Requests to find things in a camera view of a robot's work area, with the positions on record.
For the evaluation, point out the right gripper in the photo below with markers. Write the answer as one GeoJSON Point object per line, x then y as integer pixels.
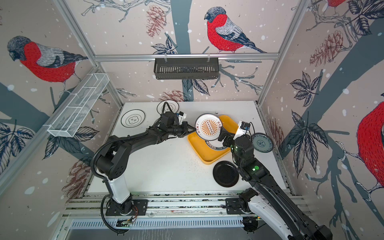
{"type": "Point", "coordinates": [227, 143]}

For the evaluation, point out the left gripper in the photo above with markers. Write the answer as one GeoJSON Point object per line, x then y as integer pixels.
{"type": "Point", "coordinates": [185, 127]}

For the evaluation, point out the green rim plate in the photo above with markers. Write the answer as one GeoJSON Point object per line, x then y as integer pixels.
{"type": "Point", "coordinates": [216, 145]}

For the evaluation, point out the orange sunburst plate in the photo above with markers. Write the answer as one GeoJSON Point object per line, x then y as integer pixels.
{"type": "Point", "coordinates": [208, 127]}

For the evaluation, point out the yellow plastic bin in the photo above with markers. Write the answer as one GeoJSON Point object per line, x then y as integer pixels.
{"type": "Point", "coordinates": [207, 155]}

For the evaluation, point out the white plate black rim back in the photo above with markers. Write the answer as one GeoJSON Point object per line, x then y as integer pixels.
{"type": "Point", "coordinates": [168, 106]}

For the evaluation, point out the white plate black rim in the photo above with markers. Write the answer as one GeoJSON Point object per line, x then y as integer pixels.
{"type": "Point", "coordinates": [168, 106]}
{"type": "Point", "coordinates": [133, 118]}

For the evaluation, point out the teal patterned plate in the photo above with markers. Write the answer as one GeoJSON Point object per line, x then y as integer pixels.
{"type": "Point", "coordinates": [262, 143]}

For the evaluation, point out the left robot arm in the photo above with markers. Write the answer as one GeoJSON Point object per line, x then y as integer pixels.
{"type": "Point", "coordinates": [110, 161]}

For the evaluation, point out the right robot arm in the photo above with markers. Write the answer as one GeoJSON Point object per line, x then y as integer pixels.
{"type": "Point", "coordinates": [265, 198]}

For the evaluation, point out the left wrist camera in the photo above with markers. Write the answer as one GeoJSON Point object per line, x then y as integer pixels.
{"type": "Point", "coordinates": [181, 117]}

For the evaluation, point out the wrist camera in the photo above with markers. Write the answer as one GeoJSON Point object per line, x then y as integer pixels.
{"type": "Point", "coordinates": [181, 117]}
{"type": "Point", "coordinates": [243, 128]}

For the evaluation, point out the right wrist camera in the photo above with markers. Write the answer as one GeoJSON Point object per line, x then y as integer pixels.
{"type": "Point", "coordinates": [243, 128]}

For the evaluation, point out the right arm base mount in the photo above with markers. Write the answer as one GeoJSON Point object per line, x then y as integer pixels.
{"type": "Point", "coordinates": [240, 205]}

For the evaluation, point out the black hanging wall basket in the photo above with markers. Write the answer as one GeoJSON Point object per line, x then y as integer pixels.
{"type": "Point", "coordinates": [186, 68]}

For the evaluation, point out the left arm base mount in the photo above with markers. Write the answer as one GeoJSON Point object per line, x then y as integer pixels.
{"type": "Point", "coordinates": [128, 208]}

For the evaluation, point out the white wire mesh shelf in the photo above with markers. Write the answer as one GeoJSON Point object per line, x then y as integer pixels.
{"type": "Point", "coordinates": [72, 116]}

